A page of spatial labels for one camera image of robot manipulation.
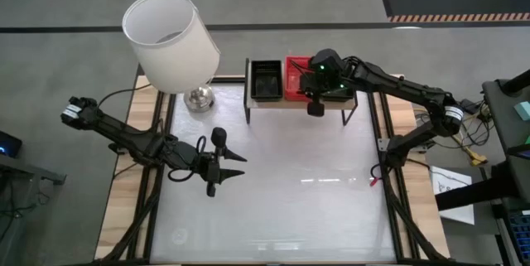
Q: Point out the wooden shelf black metal legs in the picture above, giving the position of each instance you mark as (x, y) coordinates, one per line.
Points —
(298, 104)

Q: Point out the black slotted plastic basket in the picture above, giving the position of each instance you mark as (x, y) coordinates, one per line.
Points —
(266, 81)

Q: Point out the wooden table side board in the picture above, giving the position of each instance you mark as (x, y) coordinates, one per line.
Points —
(116, 216)
(432, 241)

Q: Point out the white shade silver table lamp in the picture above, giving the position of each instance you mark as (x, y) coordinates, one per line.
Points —
(174, 46)

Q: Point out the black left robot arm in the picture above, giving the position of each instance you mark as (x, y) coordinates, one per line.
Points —
(120, 133)

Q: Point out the black desk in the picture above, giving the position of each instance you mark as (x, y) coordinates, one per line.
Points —
(503, 112)

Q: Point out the silver metal bracket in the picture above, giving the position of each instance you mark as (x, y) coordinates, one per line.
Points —
(383, 144)

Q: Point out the blue crate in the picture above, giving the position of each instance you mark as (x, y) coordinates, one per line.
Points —
(521, 235)

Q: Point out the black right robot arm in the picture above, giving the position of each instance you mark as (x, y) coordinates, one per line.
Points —
(397, 85)

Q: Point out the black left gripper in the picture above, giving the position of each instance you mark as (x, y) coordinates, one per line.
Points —
(213, 162)

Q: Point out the white paper sheet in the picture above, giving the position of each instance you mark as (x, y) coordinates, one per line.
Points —
(453, 199)

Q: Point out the red slotted plastic basket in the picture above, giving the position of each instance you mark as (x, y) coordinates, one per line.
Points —
(293, 79)

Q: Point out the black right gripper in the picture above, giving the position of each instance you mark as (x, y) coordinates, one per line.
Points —
(327, 85)

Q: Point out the black device blue light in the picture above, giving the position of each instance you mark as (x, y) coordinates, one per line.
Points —
(9, 143)

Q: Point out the black aluminium table frame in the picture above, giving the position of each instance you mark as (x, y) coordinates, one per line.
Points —
(388, 199)

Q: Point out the black hazard-striped floor mat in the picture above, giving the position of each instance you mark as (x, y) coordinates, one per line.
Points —
(455, 1)

